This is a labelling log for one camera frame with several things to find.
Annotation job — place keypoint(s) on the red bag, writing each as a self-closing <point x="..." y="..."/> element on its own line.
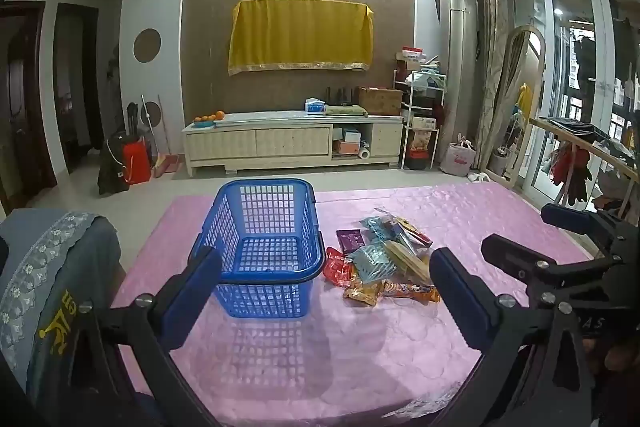
<point x="136" y="163"/>

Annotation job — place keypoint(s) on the cream TV cabinet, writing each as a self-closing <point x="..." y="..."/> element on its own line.
<point x="290" y="142"/>

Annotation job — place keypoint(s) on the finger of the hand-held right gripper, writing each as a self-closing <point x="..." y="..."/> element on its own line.
<point x="567" y="217"/>
<point x="515" y="257"/>

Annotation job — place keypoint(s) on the light blue cartoon snack packet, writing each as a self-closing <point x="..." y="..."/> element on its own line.
<point x="371" y="261"/>

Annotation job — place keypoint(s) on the silver yellow snack bag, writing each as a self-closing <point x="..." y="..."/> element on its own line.
<point x="407" y="259"/>

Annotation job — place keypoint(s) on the round brown wall plate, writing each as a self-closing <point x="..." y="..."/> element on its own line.
<point x="152" y="109"/>
<point x="147" y="45"/>

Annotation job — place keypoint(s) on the blue tissue box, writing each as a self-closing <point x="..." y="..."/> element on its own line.
<point x="315" y="106"/>

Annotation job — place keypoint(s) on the pink tote bag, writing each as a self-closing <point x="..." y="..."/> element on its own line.
<point x="457" y="158"/>

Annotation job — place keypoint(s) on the colourful broom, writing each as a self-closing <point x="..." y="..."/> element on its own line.
<point x="167" y="164"/>

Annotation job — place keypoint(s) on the black bag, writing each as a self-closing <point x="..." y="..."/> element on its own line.
<point x="111" y="169"/>

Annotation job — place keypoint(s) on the glass sliding door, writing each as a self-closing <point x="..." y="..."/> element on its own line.
<point x="565" y="7"/>

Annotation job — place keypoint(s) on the yellow cloth cover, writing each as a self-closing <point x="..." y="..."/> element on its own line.
<point x="300" y="34"/>

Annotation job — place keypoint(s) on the wooden rack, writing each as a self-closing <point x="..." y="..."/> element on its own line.
<point x="585" y="142"/>

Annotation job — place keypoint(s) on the grey lace-trimmed chair cover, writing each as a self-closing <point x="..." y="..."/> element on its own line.
<point x="75" y="257"/>

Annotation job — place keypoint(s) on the hanging red and black clothes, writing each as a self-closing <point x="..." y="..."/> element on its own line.
<point x="570" y="172"/>

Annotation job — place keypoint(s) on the cardboard box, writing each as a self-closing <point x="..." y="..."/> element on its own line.
<point x="378" y="100"/>

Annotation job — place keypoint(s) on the pink tablecloth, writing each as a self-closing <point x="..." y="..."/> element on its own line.
<point x="450" y="217"/>

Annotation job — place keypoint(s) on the dark wooden door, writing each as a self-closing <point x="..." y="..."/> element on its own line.
<point x="20" y="107"/>

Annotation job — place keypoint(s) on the folded green towel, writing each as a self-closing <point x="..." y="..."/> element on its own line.
<point x="345" y="110"/>

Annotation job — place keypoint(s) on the patterned beige curtain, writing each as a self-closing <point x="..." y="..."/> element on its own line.
<point x="492" y="57"/>

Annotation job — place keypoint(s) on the blue plastic basket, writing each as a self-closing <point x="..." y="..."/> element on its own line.
<point x="265" y="252"/>

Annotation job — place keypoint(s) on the wooden standing mirror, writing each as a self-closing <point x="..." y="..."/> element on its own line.
<point x="512" y="72"/>

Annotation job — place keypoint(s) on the tall standing air conditioner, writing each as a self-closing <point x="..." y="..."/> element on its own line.
<point x="459" y="57"/>

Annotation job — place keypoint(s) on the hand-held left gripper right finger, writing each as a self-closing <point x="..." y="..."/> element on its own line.
<point x="460" y="302"/>

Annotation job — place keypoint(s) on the red orange gift package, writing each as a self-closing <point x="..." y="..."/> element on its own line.
<point x="420" y="149"/>

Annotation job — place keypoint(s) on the long orange snack packet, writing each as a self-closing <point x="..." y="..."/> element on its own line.
<point x="410" y="292"/>

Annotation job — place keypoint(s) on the red snack packet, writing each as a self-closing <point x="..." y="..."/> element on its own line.
<point x="336" y="271"/>

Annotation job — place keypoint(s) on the orange box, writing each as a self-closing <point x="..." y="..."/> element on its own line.
<point x="346" y="148"/>

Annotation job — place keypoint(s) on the orange yellow snack packet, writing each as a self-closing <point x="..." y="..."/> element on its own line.
<point x="361" y="293"/>

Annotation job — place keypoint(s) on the teal box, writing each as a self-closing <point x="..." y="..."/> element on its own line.
<point x="351" y="136"/>

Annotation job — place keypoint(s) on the white metal shelf rack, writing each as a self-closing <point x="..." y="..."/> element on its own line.
<point x="420" y="107"/>

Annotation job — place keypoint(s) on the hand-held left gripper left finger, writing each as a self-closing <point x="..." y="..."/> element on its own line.
<point x="192" y="297"/>

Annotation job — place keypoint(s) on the pile of oranges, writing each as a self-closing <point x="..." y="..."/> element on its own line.
<point x="210" y="118"/>

